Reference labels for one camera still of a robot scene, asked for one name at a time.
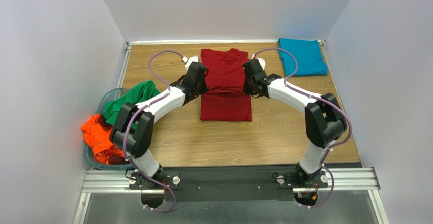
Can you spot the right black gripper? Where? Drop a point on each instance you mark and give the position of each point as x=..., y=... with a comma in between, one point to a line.
x=250, y=88

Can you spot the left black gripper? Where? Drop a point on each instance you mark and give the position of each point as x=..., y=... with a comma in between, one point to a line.
x=200, y=86

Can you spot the dark red t shirt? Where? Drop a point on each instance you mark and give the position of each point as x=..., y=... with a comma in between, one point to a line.
x=225, y=100

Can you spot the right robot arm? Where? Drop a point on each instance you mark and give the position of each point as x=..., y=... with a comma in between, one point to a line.
x=324, y=120

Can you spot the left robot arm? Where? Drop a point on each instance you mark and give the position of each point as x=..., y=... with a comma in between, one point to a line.
x=133, y=129

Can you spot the green t shirt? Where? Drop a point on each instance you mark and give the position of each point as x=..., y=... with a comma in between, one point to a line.
x=139, y=93

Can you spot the folded blue t shirt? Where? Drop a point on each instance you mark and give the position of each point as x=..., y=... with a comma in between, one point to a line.
x=304, y=54

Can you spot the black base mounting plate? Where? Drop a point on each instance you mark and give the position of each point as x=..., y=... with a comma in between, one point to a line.
x=235, y=183

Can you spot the orange t shirt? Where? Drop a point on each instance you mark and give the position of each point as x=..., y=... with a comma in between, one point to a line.
x=96, y=134

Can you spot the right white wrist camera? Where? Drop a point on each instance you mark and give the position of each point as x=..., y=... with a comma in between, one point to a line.
x=261, y=62

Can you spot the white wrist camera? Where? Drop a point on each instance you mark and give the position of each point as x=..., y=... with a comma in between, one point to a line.
x=191, y=59
x=261, y=62

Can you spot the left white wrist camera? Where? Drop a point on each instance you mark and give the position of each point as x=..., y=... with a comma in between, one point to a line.
x=191, y=59

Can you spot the aluminium rail frame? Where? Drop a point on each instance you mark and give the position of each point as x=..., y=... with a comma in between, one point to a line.
x=353, y=198

